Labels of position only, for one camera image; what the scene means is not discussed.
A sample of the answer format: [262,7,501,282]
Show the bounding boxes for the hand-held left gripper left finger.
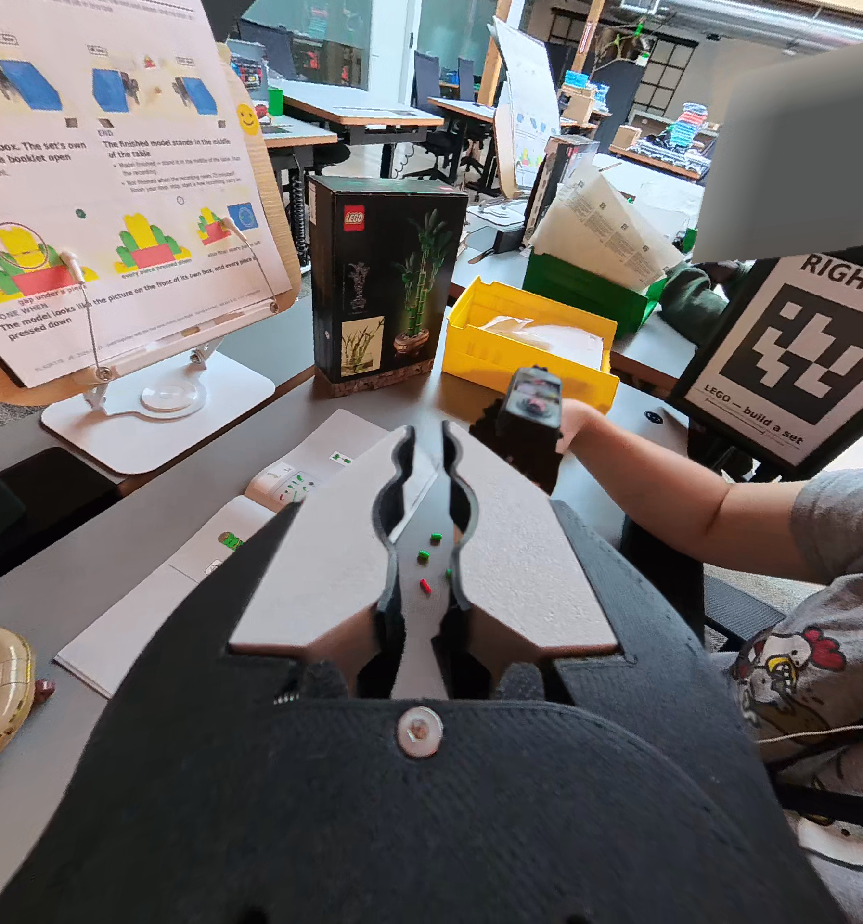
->
[228,424,415,697]

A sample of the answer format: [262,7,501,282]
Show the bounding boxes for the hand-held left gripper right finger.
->
[431,421,618,697]

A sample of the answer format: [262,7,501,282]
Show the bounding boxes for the person's right forearm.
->
[572,411,800,560]

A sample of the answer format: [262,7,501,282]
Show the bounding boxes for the lego instruction booklet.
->
[54,408,392,700]

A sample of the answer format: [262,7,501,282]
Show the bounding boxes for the black lego set box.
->
[307,173,470,398]

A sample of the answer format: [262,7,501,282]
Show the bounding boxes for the tan round lego pot model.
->
[0,624,55,778]

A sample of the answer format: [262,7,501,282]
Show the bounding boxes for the person's right hand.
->
[557,399,609,456]

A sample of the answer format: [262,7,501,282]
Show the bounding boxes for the yellow plastic bin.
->
[442,276,621,414]

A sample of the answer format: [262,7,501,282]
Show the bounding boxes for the clear plastic bag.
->
[478,315,609,362]

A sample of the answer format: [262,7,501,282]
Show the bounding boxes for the black perforated chair armrest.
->
[619,516,786,654]

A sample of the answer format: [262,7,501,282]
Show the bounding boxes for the wooden document stand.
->
[0,39,304,477]

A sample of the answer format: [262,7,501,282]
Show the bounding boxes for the white printed paper sheets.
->
[531,167,685,293]

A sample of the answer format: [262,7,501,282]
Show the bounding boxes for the black flat device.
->
[0,446,123,578]

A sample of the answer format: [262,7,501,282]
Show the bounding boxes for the black cardboard box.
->
[524,134,600,243]

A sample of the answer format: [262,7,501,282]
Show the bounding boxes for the black framed marker sign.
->
[666,244,863,470]

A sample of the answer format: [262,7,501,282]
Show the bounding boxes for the person in grey shirt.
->
[720,465,863,924]

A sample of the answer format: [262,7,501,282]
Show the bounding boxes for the white flip chart easel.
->
[490,16,564,199]

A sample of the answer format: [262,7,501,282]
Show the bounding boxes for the black office chair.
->
[411,49,476,178]

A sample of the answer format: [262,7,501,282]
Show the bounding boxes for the wooden edged office desk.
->
[281,78,445,145]

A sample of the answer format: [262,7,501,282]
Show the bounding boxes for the task instruction sheet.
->
[0,0,294,388]

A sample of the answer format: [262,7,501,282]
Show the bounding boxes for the thin white cord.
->
[755,720,863,746]

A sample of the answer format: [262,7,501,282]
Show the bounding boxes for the black strap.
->
[771,783,863,831]

